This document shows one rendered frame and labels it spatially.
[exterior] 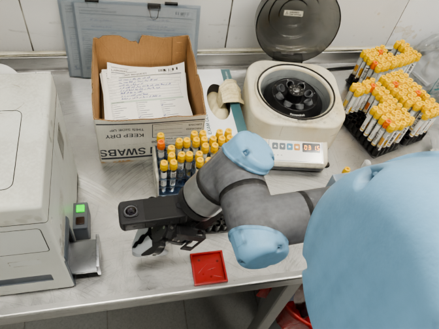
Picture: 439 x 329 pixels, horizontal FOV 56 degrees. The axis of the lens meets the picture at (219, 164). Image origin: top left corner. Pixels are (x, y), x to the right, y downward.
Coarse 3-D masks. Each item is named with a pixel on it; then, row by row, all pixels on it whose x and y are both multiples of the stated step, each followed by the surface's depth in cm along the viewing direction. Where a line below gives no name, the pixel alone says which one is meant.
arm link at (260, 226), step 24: (240, 192) 58; (264, 192) 59; (240, 216) 56; (264, 216) 56; (288, 216) 57; (240, 240) 55; (264, 240) 54; (288, 240) 57; (240, 264) 56; (264, 264) 57
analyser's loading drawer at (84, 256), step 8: (88, 240) 81; (96, 240) 79; (72, 248) 80; (80, 248) 80; (88, 248) 80; (96, 248) 78; (72, 256) 79; (80, 256) 79; (88, 256) 79; (96, 256) 78; (72, 264) 78; (80, 264) 78; (88, 264) 78; (96, 264) 77; (72, 272) 77; (80, 272) 77; (88, 272) 78
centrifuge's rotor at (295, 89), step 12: (276, 84) 106; (288, 84) 109; (300, 84) 108; (264, 96) 105; (276, 96) 103; (288, 96) 104; (300, 96) 102; (312, 96) 105; (276, 108) 102; (288, 108) 101; (300, 108) 102; (312, 108) 102
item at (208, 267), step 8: (192, 256) 86; (200, 256) 86; (208, 256) 87; (216, 256) 87; (192, 264) 84; (200, 264) 85; (208, 264) 85; (216, 264) 86; (224, 264) 85; (192, 272) 84; (200, 272) 84; (208, 272) 84; (216, 272) 85; (224, 272) 84; (200, 280) 83; (208, 280) 83; (216, 280) 84; (224, 280) 83
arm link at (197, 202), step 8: (192, 176) 68; (192, 184) 66; (184, 192) 67; (192, 192) 66; (200, 192) 65; (192, 200) 66; (200, 200) 65; (208, 200) 65; (192, 208) 67; (200, 208) 66; (208, 208) 66; (216, 208) 66; (208, 216) 68
